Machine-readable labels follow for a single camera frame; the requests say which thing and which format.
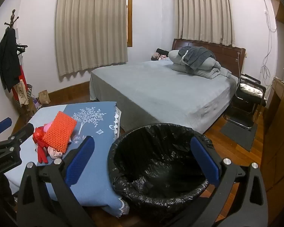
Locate wooden headboard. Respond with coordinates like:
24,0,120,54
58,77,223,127
172,38,246,76

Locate black metal chair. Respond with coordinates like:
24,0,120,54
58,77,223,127
223,73,267,129

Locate wooden window frame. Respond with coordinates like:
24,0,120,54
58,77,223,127
126,0,133,48

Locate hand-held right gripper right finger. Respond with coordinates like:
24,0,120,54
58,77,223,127
163,136,268,227

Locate pinkish stuffed toy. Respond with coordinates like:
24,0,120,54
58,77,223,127
150,52,171,61

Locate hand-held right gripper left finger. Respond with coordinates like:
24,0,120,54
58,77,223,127
16,136,96,227

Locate wooden coat rack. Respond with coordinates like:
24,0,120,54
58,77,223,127
3,9,29,59

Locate narrow beige curtain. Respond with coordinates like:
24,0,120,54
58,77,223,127
174,0,236,47

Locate striped bag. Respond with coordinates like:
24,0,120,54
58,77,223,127
26,84,33,104

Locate patterned chair cushion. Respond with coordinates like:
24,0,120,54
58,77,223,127
234,83,263,96

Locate black-lined waste bin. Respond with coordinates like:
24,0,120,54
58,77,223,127
108,122,215,214

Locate blue tree-print tablecloth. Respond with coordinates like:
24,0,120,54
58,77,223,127
4,101,130,218

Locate beige tote bag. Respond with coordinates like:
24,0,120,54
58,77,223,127
13,80,29,107

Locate white wall cables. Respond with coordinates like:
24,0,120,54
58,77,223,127
260,0,278,87

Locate brown paper bag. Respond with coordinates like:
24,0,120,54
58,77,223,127
38,90,51,105

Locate folded light grey duvet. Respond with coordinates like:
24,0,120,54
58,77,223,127
168,50,232,79

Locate orange foam net sleeve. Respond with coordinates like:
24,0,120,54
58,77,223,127
42,111,77,152

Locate bed with grey sheet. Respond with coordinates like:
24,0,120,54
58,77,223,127
89,60,236,135

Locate pale tissue wad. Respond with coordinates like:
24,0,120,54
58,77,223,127
47,147,63,160

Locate black coat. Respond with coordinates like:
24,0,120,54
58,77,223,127
0,26,20,93

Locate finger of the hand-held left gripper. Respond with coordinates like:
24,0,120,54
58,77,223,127
0,124,35,158
0,117,13,142

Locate grey floor mat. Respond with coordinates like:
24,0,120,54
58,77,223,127
220,120,258,152

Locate dark grey blanket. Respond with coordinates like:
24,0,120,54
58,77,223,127
179,46,216,70

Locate wide beige curtain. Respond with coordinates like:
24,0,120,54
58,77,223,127
55,0,129,77

